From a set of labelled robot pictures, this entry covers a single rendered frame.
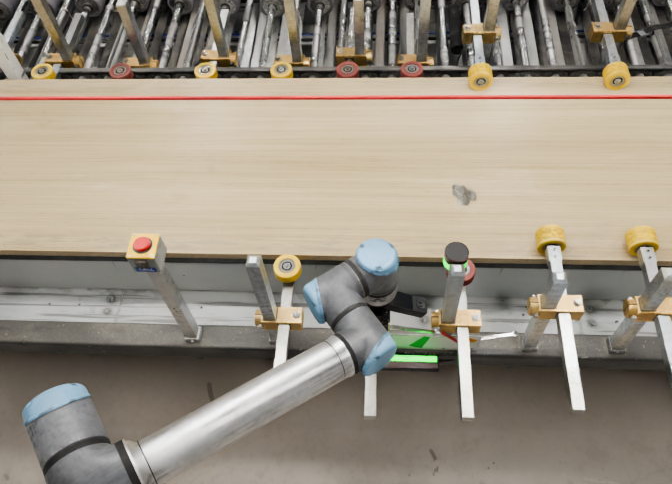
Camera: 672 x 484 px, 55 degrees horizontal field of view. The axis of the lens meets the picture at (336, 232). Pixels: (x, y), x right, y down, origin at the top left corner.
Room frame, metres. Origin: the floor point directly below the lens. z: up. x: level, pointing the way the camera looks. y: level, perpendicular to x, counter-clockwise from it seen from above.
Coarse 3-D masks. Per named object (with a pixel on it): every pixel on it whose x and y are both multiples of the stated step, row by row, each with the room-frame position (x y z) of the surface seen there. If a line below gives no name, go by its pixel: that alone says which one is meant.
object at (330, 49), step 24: (336, 0) 2.37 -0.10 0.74; (384, 0) 2.34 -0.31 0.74; (648, 0) 2.16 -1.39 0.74; (144, 24) 2.34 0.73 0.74; (192, 24) 2.31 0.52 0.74; (264, 24) 2.26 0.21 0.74; (336, 24) 2.21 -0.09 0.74; (384, 24) 2.18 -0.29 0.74; (504, 24) 2.11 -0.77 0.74; (528, 24) 2.09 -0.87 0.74; (552, 24) 2.07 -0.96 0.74; (384, 48) 2.04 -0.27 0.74; (504, 48) 1.96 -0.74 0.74; (528, 48) 1.95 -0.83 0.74
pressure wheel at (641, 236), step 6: (636, 228) 0.93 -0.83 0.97; (642, 228) 0.92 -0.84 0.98; (648, 228) 0.92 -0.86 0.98; (630, 234) 0.92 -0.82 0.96; (636, 234) 0.91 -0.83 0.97; (642, 234) 0.90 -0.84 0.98; (648, 234) 0.90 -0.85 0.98; (654, 234) 0.90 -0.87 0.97; (630, 240) 0.90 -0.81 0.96; (636, 240) 0.89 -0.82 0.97; (642, 240) 0.89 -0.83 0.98; (648, 240) 0.88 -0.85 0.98; (654, 240) 0.88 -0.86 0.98; (630, 246) 0.89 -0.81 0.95; (636, 246) 0.88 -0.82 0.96; (642, 246) 0.88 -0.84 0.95; (648, 246) 0.88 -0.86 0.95; (654, 246) 0.87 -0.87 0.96; (630, 252) 0.88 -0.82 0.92; (636, 252) 0.88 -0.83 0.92
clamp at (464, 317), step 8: (432, 312) 0.79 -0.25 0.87; (440, 312) 0.78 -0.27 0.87; (464, 312) 0.78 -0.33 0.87; (472, 312) 0.77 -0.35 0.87; (432, 320) 0.76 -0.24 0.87; (440, 320) 0.76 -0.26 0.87; (456, 320) 0.75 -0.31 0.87; (464, 320) 0.75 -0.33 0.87; (472, 320) 0.75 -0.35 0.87; (480, 320) 0.75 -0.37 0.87; (432, 328) 0.75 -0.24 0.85; (448, 328) 0.74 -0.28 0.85; (456, 328) 0.74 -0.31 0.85; (472, 328) 0.73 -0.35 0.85; (480, 328) 0.73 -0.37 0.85
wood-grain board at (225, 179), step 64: (0, 128) 1.64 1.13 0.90; (64, 128) 1.61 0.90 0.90; (128, 128) 1.58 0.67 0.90; (192, 128) 1.55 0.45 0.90; (256, 128) 1.52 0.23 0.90; (320, 128) 1.49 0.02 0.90; (384, 128) 1.46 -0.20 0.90; (448, 128) 1.43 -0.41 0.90; (512, 128) 1.40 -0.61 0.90; (576, 128) 1.37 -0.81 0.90; (640, 128) 1.35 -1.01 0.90; (0, 192) 1.35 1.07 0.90; (64, 192) 1.33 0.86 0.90; (128, 192) 1.30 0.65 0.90; (192, 192) 1.27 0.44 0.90; (256, 192) 1.25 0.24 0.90; (320, 192) 1.22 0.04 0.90; (384, 192) 1.20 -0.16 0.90; (448, 192) 1.17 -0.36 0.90; (512, 192) 1.15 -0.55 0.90; (576, 192) 1.12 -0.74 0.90; (640, 192) 1.10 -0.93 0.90; (192, 256) 1.04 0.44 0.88; (320, 256) 0.99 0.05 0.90; (512, 256) 0.92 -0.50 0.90; (576, 256) 0.90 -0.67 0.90
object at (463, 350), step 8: (464, 288) 0.86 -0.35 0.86; (464, 296) 0.83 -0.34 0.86; (464, 304) 0.81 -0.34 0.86; (464, 328) 0.73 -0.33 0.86; (464, 336) 0.71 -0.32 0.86; (464, 344) 0.69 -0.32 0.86; (464, 352) 0.66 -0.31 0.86; (464, 360) 0.64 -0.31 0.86; (464, 368) 0.62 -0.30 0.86; (464, 376) 0.60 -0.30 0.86; (464, 384) 0.57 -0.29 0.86; (464, 392) 0.55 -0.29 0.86; (464, 400) 0.53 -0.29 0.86; (472, 400) 0.53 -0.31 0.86; (464, 408) 0.51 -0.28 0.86; (472, 408) 0.51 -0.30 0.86; (464, 416) 0.49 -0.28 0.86; (472, 416) 0.49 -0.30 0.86
